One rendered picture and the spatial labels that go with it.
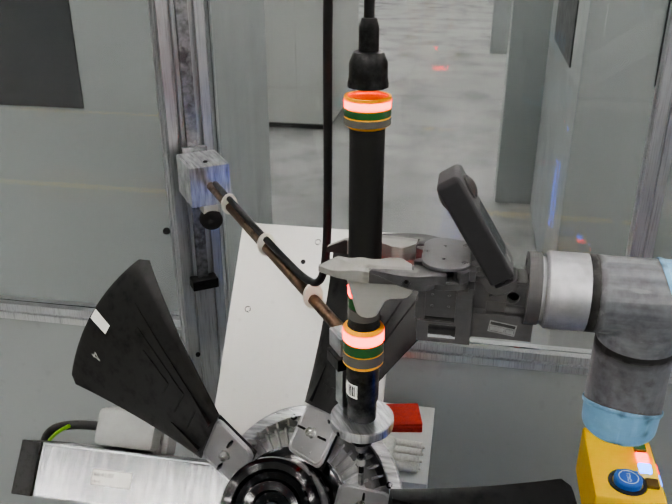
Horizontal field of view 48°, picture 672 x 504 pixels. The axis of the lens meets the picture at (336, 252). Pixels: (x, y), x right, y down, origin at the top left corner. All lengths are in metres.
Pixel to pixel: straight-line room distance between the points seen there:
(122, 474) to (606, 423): 0.65
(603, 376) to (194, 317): 0.94
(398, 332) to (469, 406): 0.81
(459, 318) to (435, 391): 0.95
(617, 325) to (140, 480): 0.68
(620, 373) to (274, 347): 0.59
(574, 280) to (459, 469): 1.13
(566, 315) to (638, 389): 0.11
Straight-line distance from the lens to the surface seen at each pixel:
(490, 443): 1.75
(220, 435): 0.96
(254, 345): 1.20
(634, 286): 0.73
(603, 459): 1.25
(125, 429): 1.16
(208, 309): 1.51
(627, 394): 0.78
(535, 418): 1.71
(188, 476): 1.09
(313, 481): 0.88
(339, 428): 0.82
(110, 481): 1.13
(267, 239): 1.03
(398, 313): 0.91
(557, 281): 0.72
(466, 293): 0.71
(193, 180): 1.28
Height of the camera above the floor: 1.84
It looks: 25 degrees down
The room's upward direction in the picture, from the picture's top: straight up
